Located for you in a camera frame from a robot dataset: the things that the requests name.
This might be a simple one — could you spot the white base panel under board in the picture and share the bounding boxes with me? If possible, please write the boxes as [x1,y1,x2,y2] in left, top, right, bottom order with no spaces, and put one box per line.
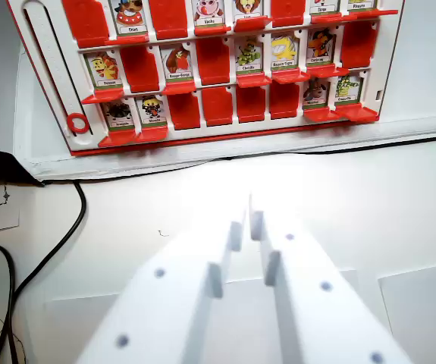
[14,22,436,180]

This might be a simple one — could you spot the white paper sheet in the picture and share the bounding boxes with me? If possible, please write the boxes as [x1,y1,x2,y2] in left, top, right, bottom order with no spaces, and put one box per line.
[376,260,436,364]
[42,292,127,364]

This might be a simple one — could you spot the red and white game board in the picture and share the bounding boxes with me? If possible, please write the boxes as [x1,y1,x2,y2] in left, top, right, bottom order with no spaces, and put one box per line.
[5,0,406,157]

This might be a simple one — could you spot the red flap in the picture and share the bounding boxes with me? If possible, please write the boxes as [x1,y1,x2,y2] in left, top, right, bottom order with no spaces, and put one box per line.
[271,69,312,86]

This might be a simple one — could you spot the curved black cable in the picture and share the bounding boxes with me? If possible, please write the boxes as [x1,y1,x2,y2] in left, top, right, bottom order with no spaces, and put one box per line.
[0,180,88,364]

